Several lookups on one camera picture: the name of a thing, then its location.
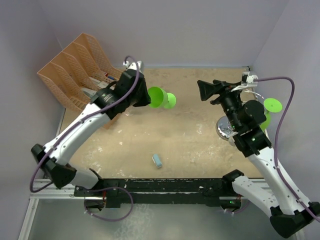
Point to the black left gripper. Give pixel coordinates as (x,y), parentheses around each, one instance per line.
(146,99)

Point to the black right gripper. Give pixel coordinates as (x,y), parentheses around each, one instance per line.
(207,90)

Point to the green wine glass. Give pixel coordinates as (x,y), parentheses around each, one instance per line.
(271,105)
(159,98)

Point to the clear wine glass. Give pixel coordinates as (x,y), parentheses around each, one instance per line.
(231,141)
(129,113)

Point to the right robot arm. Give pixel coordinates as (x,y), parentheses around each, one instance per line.
(287,207)

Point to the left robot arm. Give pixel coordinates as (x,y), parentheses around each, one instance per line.
(53,157)

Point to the white paper packets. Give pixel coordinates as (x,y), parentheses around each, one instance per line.
(97,84)

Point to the small blue eraser block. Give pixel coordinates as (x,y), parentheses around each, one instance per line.
(157,161)

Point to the peach plastic file organizer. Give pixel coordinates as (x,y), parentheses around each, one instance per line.
(67,74)

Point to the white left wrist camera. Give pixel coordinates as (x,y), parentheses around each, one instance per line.
(133,66)

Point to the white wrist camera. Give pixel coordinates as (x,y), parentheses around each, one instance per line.
(133,66)
(248,81)

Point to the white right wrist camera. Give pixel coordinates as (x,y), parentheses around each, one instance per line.
(248,81)

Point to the chrome wire glass rack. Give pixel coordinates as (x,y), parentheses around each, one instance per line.
(223,127)

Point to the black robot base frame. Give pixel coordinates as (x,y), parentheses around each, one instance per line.
(184,191)

